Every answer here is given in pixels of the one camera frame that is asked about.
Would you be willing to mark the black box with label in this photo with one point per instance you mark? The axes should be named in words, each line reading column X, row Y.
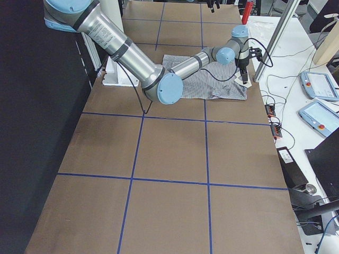
column 293, row 175

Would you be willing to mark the orange usb hub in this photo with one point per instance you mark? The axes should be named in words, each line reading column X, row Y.
column 276, row 130
column 270, row 110

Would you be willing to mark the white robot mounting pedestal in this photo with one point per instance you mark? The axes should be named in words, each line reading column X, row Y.
column 115, row 75

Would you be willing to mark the navy white striped polo shirt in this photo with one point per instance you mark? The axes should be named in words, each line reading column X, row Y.
column 215, row 81

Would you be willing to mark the near teach pendant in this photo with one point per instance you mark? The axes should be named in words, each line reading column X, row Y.
column 320, row 118

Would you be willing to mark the near orange USB hub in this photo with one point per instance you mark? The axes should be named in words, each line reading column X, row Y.
column 276, row 130

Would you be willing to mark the far teach pendant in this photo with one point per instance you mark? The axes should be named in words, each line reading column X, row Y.
column 318, row 85

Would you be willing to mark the wooden post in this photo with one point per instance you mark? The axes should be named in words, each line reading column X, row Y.
column 329, row 47

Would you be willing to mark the brown paper table mat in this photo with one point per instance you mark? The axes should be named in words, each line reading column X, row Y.
column 193, row 177

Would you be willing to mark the black monitor stand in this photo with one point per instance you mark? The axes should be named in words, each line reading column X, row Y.
column 313, row 212

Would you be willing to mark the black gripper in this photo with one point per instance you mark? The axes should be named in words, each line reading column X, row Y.
column 214, row 4
column 242, row 63

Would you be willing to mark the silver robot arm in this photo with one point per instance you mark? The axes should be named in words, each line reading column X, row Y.
column 157, row 83

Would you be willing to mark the red cylinder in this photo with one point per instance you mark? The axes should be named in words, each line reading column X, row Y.
column 247, row 11

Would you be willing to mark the aluminium frame post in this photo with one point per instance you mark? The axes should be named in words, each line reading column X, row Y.
column 277, row 34

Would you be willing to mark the teach pendant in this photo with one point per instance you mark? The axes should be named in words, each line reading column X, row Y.
column 320, row 118
column 318, row 85

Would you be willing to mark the far orange USB hub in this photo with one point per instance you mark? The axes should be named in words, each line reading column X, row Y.
column 270, row 110

